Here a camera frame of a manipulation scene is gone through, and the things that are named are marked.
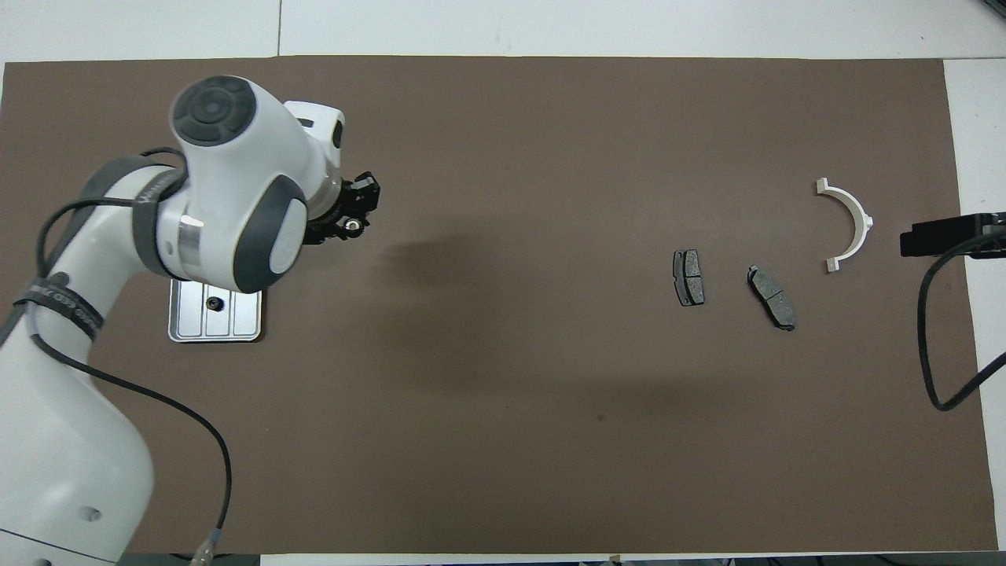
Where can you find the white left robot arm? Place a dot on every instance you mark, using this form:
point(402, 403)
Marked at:
point(71, 440)

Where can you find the silver metal tray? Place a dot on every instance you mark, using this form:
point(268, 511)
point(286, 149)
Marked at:
point(240, 314)

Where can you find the dark grey tapered brake pad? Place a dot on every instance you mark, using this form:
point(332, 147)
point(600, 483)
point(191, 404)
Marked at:
point(772, 297)

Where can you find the dark grey rectangular brake pad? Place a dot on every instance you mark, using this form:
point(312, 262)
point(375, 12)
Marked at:
point(689, 277)

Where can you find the white curved plastic bracket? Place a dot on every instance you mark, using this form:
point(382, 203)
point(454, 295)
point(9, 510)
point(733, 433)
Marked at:
point(860, 220)

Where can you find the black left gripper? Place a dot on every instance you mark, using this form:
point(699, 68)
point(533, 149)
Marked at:
point(330, 220)

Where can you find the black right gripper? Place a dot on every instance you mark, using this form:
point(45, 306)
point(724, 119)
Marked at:
point(996, 224)

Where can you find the brown table mat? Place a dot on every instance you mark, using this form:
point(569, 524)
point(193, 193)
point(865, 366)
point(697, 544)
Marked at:
point(511, 118)

